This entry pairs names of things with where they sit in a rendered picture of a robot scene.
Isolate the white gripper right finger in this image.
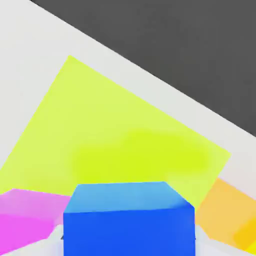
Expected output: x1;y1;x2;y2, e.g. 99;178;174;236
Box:
194;224;253;256

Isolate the large orange box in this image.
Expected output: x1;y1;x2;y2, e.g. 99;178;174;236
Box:
194;177;256;252

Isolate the large pink box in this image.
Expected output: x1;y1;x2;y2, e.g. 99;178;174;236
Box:
0;187;72;256

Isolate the large lime yellow box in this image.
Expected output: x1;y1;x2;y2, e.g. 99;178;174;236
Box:
0;55;232;211

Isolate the small blue cube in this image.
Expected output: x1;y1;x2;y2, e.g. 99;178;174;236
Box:
63;181;196;256

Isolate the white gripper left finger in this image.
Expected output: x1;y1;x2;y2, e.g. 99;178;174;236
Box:
0;223;64;256

